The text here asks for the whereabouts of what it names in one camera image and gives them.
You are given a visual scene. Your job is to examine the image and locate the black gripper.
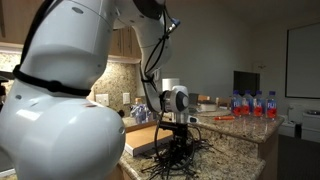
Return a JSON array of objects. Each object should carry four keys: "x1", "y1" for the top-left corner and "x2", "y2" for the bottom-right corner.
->
[{"x1": 167, "y1": 129, "x2": 196, "y2": 158}]

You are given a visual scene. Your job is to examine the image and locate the black zip tie pile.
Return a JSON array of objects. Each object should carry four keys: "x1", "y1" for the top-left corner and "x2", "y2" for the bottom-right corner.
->
[{"x1": 141, "y1": 138, "x2": 214, "y2": 180}]

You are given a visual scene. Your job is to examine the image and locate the flat cardboard box white rim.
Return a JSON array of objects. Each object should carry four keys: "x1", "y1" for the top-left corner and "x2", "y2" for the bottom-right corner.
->
[{"x1": 124, "y1": 121, "x2": 174, "y2": 158}]

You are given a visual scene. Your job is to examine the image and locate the dark grey box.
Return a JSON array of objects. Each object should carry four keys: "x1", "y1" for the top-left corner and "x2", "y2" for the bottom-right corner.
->
[{"x1": 188, "y1": 93, "x2": 200, "y2": 105}]

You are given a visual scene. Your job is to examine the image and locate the white rectangular container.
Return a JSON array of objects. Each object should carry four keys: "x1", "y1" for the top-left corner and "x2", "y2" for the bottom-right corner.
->
[{"x1": 196, "y1": 103, "x2": 218, "y2": 113}]

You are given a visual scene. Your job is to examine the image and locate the orange marker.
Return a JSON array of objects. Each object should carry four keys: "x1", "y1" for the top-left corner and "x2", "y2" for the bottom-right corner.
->
[{"x1": 213, "y1": 115, "x2": 236, "y2": 121}]

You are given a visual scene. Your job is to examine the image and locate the white paper towel roll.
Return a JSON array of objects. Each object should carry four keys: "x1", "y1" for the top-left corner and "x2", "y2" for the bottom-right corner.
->
[{"x1": 162, "y1": 78, "x2": 181, "y2": 93}]

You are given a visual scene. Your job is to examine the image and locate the Fiji water bottle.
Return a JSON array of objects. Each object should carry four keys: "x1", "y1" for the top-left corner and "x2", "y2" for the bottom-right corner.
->
[
  {"x1": 242, "y1": 89, "x2": 254, "y2": 117},
  {"x1": 265, "y1": 90, "x2": 279, "y2": 120},
  {"x1": 230, "y1": 89, "x2": 243, "y2": 118},
  {"x1": 253, "y1": 90, "x2": 265, "y2": 118}
]

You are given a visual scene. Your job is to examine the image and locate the black television screen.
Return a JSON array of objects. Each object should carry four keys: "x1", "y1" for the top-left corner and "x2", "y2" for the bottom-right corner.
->
[{"x1": 233, "y1": 70, "x2": 261, "y2": 98}]

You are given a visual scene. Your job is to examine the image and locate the wooden upper cabinet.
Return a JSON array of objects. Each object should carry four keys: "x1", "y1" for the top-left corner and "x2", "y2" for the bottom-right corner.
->
[{"x1": 0, "y1": 0, "x2": 144, "y2": 64}]

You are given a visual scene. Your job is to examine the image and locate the white low furniture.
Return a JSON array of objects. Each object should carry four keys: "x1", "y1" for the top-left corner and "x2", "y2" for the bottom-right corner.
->
[{"x1": 278, "y1": 105, "x2": 320, "y2": 144}]

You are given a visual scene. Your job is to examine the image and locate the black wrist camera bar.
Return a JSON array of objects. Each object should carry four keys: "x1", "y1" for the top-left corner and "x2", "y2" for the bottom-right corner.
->
[{"x1": 157, "y1": 120, "x2": 188, "y2": 132}]

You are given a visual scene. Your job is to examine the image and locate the white light switch plate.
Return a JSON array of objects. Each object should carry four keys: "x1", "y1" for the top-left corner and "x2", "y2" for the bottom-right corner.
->
[{"x1": 122, "y1": 92, "x2": 131, "y2": 105}]

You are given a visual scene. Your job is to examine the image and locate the white wall outlet plate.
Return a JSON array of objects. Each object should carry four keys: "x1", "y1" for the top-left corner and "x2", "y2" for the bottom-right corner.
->
[{"x1": 95, "y1": 93, "x2": 110, "y2": 108}]

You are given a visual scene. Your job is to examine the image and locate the black robot cable harness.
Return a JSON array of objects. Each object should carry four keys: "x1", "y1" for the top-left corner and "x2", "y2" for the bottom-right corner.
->
[{"x1": 12, "y1": 0, "x2": 201, "y2": 168}]

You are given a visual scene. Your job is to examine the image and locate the wall whiteboard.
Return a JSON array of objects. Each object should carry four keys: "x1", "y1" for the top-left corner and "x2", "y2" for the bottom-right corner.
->
[{"x1": 285, "y1": 22, "x2": 320, "y2": 100}]

